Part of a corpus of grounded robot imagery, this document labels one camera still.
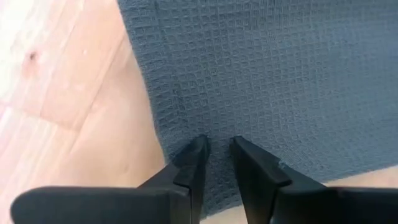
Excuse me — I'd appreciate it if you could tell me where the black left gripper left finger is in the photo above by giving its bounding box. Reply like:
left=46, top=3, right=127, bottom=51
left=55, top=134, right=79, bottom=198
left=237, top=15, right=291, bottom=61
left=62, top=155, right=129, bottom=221
left=137, top=134, right=210, bottom=224

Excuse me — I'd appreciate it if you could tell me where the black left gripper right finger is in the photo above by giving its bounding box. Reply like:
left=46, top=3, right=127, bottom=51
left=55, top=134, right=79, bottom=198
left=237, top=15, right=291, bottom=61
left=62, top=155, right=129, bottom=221
left=229, top=136, right=328, bottom=224

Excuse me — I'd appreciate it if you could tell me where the grey waffle-weave towel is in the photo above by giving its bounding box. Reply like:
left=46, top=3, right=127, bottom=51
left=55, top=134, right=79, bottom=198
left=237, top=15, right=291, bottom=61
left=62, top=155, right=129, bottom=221
left=116, top=0, right=398, bottom=218

